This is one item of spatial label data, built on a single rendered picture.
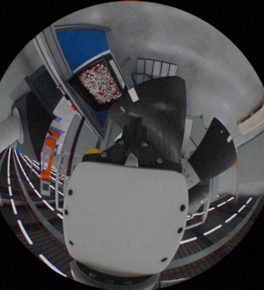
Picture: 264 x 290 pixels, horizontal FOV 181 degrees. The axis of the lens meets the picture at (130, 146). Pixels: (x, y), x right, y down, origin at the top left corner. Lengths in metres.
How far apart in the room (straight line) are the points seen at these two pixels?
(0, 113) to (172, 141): 1.88
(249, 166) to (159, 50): 5.76
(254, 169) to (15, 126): 6.22
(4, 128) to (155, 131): 0.57
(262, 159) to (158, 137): 5.55
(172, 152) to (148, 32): 1.12
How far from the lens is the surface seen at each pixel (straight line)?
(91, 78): 0.35
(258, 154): 5.64
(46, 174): 4.08
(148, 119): 0.19
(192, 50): 1.26
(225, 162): 0.40
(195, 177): 0.35
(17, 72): 2.00
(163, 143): 0.19
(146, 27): 1.15
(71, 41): 0.56
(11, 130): 0.50
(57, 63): 0.41
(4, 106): 1.79
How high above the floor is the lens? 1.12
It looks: 19 degrees down
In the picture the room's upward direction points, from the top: 174 degrees counter-clockwise
